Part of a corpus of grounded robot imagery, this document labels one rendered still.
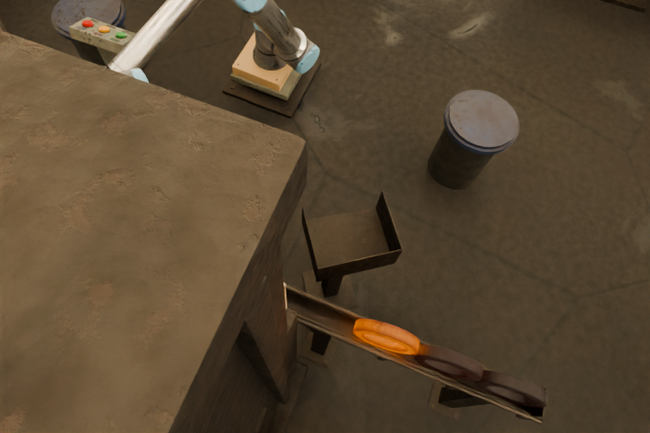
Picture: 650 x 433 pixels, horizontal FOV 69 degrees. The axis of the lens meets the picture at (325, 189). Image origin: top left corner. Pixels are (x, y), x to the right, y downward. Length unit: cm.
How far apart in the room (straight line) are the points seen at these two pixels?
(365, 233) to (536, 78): 173
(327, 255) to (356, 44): 161
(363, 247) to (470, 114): 85
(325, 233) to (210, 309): 126
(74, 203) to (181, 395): 14
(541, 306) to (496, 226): 40
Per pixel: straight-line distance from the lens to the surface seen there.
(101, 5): 254
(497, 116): 216
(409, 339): 131
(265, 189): 32
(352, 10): 305
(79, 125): 38
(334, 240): 154
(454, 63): 289
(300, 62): 221
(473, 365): 136
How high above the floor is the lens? 204
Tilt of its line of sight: 63 degrees down
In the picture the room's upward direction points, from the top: 7 degrees clockwise
